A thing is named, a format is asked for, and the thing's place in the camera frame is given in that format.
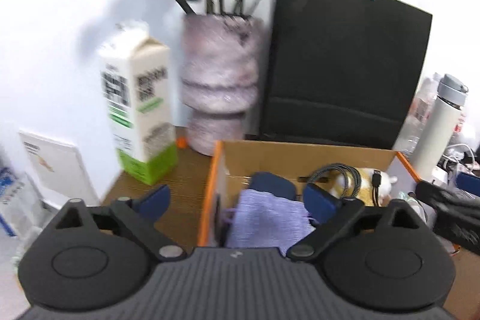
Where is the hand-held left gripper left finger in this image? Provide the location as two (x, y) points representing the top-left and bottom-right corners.
(55, 184), (187, 261)

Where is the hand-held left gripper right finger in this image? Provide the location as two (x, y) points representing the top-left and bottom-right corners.
(286, 184), (420, 261)

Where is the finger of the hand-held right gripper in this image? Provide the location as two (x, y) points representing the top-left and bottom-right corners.
(415, 181), (480, 217)
(459, 172), (480, 198)

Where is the grey braided cable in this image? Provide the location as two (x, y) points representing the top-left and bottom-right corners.
(307, 163), (384, 201)

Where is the navy zipper pouch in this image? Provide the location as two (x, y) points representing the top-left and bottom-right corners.
(249, 172), (297, 201)

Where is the purple knitted cloth bag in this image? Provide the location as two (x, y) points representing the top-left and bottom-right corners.
(223, 189), (316, 249)

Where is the yellow and white plush toy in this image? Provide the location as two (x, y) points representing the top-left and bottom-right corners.
(330, 167), (399, 206)

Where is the red cardboard box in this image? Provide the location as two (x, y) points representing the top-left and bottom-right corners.
(197, 140), (460, 257)

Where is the wooden desktop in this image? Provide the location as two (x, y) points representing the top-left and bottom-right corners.
(98, 127), (480, 320)

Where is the white thermos bottle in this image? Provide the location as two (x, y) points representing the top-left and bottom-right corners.
(412, 73), (469, 183)

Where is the clear water bottle red label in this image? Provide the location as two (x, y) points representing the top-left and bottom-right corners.
(454, 106), (469, 135)
(408, 74), (441, 156)

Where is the white and green milk carton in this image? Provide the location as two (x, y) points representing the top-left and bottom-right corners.
(98, 22), (179, 186)

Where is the purple ceramic vase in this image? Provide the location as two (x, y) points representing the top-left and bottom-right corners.
(181, 13), (265, 156)

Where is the black paper bag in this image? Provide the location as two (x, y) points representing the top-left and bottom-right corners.
(244, 0), (434, 150)

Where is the white cable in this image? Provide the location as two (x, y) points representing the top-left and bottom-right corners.
(443, 143), (478, 160)

